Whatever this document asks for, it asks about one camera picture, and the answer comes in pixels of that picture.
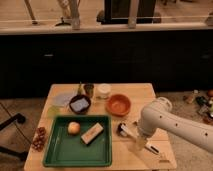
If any black chair base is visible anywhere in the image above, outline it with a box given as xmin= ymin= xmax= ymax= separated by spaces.
xmin=0 ymin=113 xmax=28 ymax=161

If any clear plastic lid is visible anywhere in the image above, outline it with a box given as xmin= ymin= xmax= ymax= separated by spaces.
xmin=52 ymin=92 xmax=75 ymax=107

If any dark bowl with sponge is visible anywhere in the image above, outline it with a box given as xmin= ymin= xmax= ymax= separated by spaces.
xmin=69 ymin=95 xmax=91 ymax=114

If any yellow-green sponge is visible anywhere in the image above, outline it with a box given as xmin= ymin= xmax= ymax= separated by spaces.
xmin=47 ymin=106 xmax=60 ymax=118

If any yellow onion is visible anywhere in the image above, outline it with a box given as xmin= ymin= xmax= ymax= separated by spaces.
xmin=68 ymin=122 xmax=80 ymax=135

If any small green bottle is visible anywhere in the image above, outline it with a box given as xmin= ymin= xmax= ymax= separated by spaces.
xmin=77 ymin=82 xmax=83 ymax=95

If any green plastic tray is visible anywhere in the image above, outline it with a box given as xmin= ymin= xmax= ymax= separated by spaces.
xmin=43 ymin=115 xmax=112 ymax=167

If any dark metal cup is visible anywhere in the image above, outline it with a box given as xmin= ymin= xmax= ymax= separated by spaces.
xmin=84 ymin=83 xmax=94 ymax=98

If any red bowl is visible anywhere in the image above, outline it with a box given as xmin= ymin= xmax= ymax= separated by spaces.
xmin=105 ymin=94 xmax=131 ymax=117

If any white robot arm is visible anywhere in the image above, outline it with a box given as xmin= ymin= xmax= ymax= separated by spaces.
xmin=137 ymin=97 xmax=213 ymax=154

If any bunch of red grapes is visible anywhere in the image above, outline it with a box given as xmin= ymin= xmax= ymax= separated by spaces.
xmin=32 ymin=127 xmax=46 ymax=151

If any wooden block brush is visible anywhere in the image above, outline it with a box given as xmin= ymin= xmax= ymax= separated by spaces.
xmin=81 ymin=123 xmax=103 ymax=145

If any white cup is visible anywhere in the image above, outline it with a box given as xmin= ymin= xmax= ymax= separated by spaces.
xmin=97 ymin=83 xmax=111 ymax=99

